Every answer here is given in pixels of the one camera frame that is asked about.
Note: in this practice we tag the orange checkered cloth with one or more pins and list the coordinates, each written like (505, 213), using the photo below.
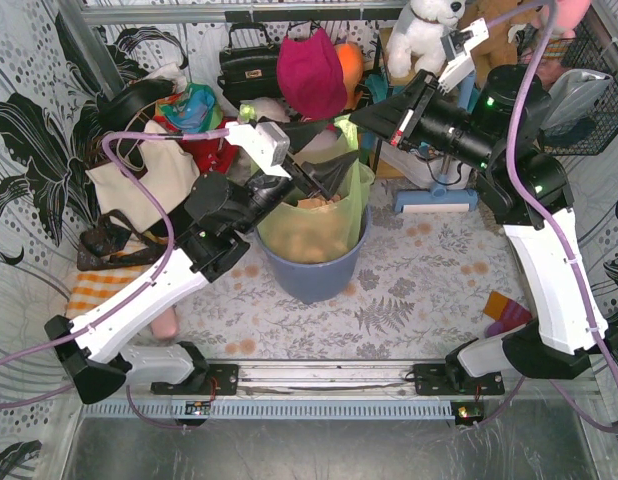
(92, 288)

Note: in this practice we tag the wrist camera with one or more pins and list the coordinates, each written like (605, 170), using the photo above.
(265, 143)
(457, 46)

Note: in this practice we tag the cream canvas tote bag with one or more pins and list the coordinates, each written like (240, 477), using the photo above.
(168, 173)

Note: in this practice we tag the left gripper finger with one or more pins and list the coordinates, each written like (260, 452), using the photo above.
(329, 175)
(300, 134)

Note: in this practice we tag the white plush dog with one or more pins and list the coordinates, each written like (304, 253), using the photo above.
(415, 42)

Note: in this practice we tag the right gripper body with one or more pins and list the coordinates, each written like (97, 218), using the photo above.
(406, 125)

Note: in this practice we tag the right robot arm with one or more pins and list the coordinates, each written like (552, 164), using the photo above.
(558, 342)

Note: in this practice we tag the silver foil pouch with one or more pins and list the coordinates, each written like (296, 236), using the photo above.
(574, 94)

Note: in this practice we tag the white plush sheep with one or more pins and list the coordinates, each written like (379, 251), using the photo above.
(262, 107)

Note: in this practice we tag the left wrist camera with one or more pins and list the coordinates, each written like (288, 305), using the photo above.
(265, 143)

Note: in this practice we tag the pink plush doll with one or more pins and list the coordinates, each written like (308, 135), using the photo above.
(323, 140)

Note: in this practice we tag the brown teddy bear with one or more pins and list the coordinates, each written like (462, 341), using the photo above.
(500, 48)

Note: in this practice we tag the black wire basket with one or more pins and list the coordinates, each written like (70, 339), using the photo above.
(593, 132)

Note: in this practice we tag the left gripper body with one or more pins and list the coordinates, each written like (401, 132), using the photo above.
(299, 173)

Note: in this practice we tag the pink case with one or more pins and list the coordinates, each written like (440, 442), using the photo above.
(166, 325)

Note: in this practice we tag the black round hat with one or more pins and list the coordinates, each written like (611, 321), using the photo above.
(115, 114)

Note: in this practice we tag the crumpled brown paper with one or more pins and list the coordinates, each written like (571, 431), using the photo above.
(311, 231)

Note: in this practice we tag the green trash bag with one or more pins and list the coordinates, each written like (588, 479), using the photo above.
(356, 185)

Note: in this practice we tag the blue trash bin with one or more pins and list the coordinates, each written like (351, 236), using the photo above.
(311, 283)

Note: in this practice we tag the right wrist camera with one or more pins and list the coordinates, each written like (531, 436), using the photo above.
(457, 46)

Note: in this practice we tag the colourful printed bag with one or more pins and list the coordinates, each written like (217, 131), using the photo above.
(195, 110)

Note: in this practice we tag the pink plush toy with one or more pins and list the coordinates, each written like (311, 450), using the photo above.
(570, 13)

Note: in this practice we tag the red cloth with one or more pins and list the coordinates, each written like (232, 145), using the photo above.
(211, 155)

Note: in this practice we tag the black leather handbag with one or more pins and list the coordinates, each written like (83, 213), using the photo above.
(249, 73)

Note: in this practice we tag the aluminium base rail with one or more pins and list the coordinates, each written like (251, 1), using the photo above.
(319, 377)

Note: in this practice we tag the purple orange sock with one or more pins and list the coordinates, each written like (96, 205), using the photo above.
(506, 314)

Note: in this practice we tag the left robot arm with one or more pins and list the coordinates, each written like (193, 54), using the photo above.
(94, 348)

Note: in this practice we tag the teal folded cloth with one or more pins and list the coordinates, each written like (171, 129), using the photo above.
(384, 95)

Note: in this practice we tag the orange plush toy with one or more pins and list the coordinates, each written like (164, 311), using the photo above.
(351, 61)

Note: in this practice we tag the magenta cloth bag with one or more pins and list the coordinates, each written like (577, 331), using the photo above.
(310, 76)

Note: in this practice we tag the white shoe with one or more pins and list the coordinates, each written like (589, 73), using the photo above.
(395, 163)

